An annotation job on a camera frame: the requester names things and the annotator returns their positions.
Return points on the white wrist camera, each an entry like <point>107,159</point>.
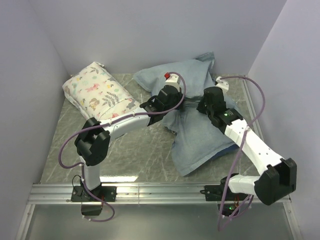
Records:
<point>222,84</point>
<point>172,80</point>

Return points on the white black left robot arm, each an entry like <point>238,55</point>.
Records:
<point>92,146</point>

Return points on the white floral print pillow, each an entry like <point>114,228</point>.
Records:
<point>97,94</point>

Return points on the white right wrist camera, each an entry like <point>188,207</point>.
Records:
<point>222,84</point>

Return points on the blue fish print pillowcase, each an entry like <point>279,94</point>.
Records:
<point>196,139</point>

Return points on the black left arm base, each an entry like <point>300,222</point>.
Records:
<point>91,207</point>

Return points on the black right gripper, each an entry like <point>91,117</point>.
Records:
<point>200,106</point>

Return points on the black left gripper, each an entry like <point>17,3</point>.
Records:
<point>179,96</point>

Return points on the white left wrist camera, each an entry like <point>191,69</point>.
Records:
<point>172,80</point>

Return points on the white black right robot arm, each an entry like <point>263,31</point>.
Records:
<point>277,176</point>

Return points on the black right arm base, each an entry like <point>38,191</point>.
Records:
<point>214,193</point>

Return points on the aluminium front rail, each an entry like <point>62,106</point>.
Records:
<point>126,193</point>

